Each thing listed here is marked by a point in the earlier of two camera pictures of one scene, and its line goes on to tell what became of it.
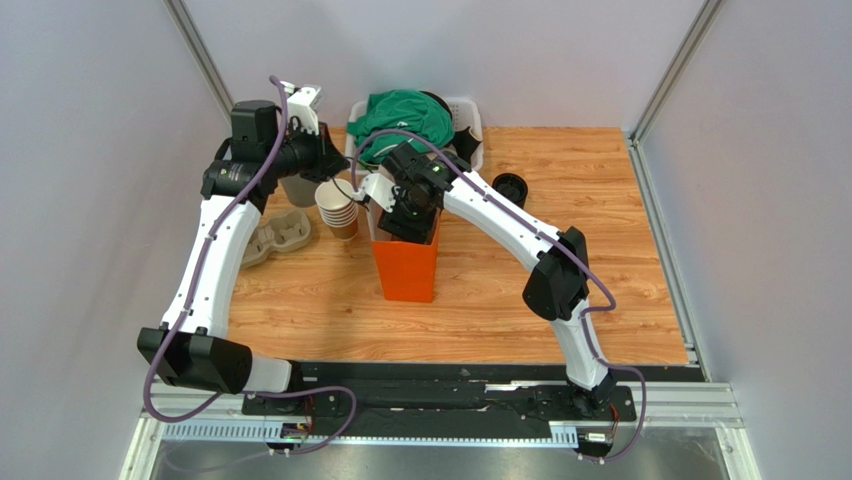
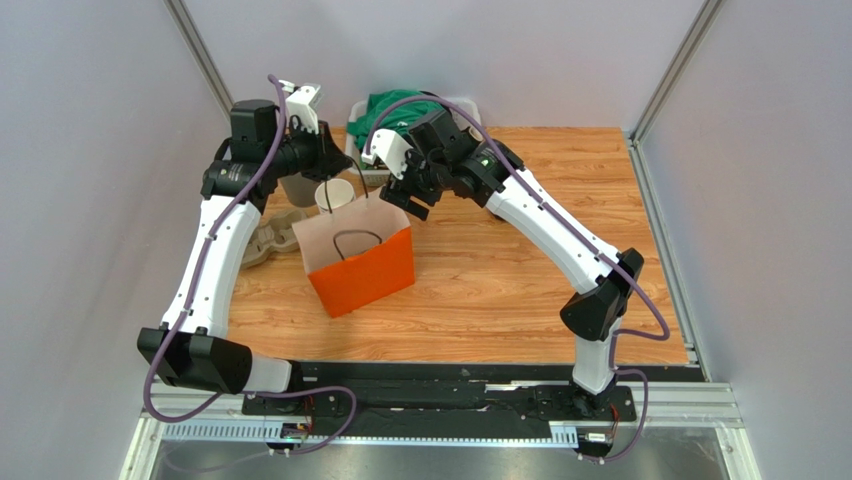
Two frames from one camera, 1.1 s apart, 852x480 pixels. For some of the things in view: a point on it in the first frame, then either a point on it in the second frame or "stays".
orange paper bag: [407, 269] -> [359, 253]
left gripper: [327, 161] stays
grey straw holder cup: [300, 192] stays
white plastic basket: [466, 114] stays
